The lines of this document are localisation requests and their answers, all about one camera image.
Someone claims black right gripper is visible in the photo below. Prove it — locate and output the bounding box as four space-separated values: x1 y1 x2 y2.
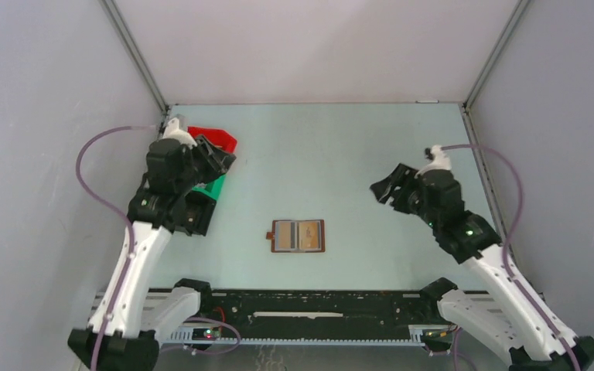
370 162 440 230

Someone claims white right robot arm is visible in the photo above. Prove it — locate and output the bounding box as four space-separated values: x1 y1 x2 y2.
370 145 594 370

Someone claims green plastic bin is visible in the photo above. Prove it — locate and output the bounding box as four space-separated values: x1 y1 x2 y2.
193 175 226 201

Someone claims red plastic bin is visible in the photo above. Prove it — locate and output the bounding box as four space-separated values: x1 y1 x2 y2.
187 126 237 153

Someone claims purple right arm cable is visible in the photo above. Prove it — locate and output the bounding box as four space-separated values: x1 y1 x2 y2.
440 143 585 371

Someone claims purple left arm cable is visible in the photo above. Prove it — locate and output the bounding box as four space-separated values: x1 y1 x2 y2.
74 124 243 371

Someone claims brown leather card holder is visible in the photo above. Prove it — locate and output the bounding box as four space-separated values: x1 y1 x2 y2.
265 220 326 254

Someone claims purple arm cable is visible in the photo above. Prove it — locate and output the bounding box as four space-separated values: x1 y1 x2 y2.
440 143 585 371
74 124 243 371

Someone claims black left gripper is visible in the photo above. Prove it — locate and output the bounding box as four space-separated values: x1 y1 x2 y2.
174 134 235 194

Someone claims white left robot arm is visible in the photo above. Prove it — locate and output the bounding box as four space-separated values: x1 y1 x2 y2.
67 115 236 370

